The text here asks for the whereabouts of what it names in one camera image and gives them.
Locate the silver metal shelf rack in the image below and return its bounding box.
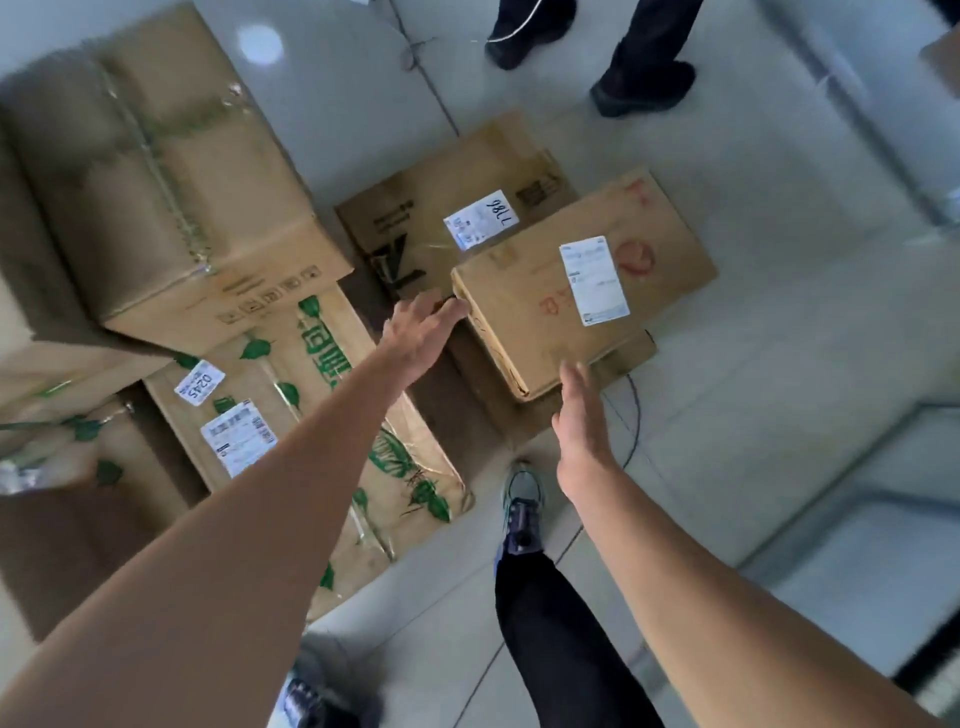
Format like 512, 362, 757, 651
757, 0, 960, 226
738, 401, 960, 728

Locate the green leaf box 0245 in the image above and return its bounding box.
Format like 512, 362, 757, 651
142, 281, 475, 624

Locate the person's right shoe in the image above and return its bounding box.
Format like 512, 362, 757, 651
500, 458, 547, 560

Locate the thin white cable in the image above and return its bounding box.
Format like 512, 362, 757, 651
468, 0, 549, 45

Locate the person's left shoe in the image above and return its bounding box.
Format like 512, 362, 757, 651
281, 674, 361, 728

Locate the person's right hand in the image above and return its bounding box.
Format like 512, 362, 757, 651
551, 361, 624, 508

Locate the person's left hand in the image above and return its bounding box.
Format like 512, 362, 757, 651
378, 288, 472, 391

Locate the person's left forearm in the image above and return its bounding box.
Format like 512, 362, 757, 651
0, 348, 410, 728

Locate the person's right leg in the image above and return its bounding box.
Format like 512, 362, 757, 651
493, 551, 665, 728

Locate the tiny brown carton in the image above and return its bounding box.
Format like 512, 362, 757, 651
918, 29, 960, 99

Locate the person's right forearm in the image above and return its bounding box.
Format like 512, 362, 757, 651
573, 464, 939, 728

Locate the pile of plain cardboard boxes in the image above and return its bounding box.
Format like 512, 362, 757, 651
442, 322, 659, 451

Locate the box marked 7786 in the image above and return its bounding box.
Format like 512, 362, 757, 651
333, 110, 580, 309

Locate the box with red circle stamp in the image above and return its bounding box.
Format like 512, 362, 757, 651
449, 168, 720, 404

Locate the dark purple power cable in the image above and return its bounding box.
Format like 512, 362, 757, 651
386, 0, 644, 470

